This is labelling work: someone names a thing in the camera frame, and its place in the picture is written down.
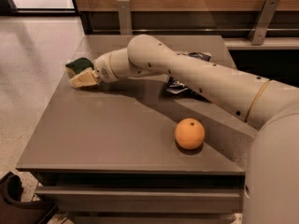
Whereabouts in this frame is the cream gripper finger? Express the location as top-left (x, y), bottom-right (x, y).
top-left (68, 68), bottom-right (100, 88)

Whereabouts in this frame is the green and yellow sponge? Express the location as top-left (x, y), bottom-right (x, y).
top-left (65, 57), bottom-right (94, 77)

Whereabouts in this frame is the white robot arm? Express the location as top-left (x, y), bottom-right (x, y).
top-left (66, 35), bottom-right (299, 224)

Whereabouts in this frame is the blue kettle chips bag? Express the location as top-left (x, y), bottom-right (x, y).
top-left (166, 51), bottom-right (211, 95)

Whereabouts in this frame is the grey drawer cabinet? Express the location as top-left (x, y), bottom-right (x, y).
top-left (16, 35), bottom-right (260, 224)

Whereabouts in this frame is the orange fruit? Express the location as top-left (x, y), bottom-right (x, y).
top-left (175, 119), bottom-right (205, 150)

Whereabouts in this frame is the black chair corner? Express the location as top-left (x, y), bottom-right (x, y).
top-left (0, 172), bottom-right (58, 224)

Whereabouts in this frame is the left metal bracket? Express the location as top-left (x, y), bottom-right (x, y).
top-left (117, 0), bottom-right (133, 35)

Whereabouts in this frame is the metal bracket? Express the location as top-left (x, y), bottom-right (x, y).
top-left (117, 0), bottom-right (133, 35)
top-left (248, 0), bottom-right (280, 46)

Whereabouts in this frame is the right metal bracket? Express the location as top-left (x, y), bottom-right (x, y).
top-left (248, 0), bottom-right (280, 46)

